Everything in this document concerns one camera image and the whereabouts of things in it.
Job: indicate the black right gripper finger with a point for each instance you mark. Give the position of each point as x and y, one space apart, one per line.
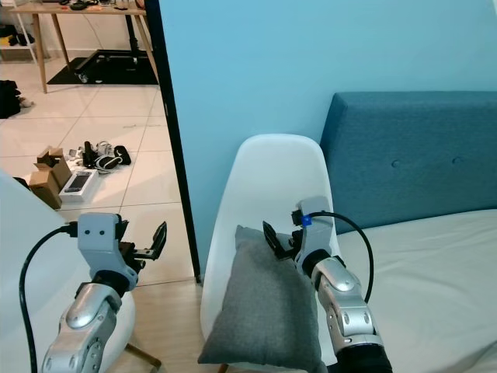
272 235
282 250

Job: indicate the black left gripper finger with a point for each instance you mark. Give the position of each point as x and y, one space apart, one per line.
161 238
145 253

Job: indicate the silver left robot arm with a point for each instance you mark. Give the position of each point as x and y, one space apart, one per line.
78 326

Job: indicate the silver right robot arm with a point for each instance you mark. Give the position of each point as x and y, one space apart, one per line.
345 303

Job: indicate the white plastic shell chair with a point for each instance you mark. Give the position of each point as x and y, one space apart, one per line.
272 179

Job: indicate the grey fabric pillow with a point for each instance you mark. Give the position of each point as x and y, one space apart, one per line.
264 311

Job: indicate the white flat product box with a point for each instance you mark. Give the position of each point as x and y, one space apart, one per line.
79 185

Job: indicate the black and white floor gear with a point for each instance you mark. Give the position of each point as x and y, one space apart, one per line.
109 157

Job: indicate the closed brown cardboard box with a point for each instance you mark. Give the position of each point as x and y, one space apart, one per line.
44 188

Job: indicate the open brown cardboard box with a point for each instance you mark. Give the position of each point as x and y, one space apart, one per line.
56 163

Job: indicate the white bed mattress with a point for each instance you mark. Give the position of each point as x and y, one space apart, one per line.
443 295

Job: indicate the blue upholstered headboard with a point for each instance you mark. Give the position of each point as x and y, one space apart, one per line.
419 148

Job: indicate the black floor mat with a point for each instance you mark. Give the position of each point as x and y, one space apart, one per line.
116 70

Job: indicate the wooden desk table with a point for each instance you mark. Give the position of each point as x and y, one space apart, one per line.
85 8

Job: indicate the white shelf rack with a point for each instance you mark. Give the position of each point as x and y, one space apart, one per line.
15 35

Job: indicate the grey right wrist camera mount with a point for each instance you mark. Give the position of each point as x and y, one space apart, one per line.
317 225

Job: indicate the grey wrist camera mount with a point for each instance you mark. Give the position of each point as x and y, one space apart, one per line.
317 225
97 241

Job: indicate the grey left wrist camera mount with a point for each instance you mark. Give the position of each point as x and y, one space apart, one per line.
97 241

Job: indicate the dark door frame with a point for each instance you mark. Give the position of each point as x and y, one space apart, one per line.
172 140

